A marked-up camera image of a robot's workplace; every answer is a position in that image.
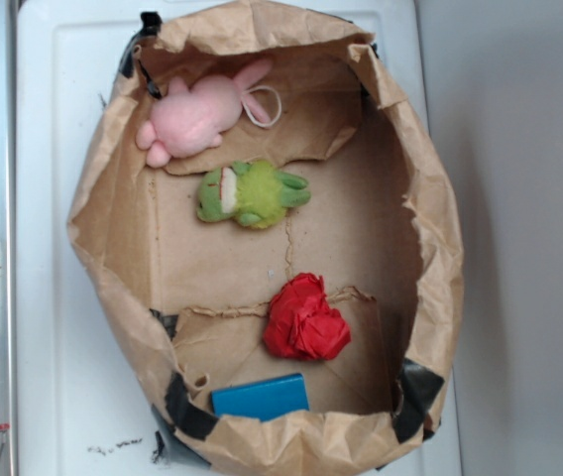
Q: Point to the pink plush bunny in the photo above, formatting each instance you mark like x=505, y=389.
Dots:
x=191, y=119

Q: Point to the brown paper bag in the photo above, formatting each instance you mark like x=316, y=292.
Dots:
x=188, y=302

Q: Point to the green plush frog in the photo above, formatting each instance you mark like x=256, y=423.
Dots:
x=256, y=195

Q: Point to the crumpled red paper ball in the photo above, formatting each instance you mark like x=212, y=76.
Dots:
x=302, y=324

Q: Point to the blue rectangular block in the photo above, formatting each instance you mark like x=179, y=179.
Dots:
x=264, y=400

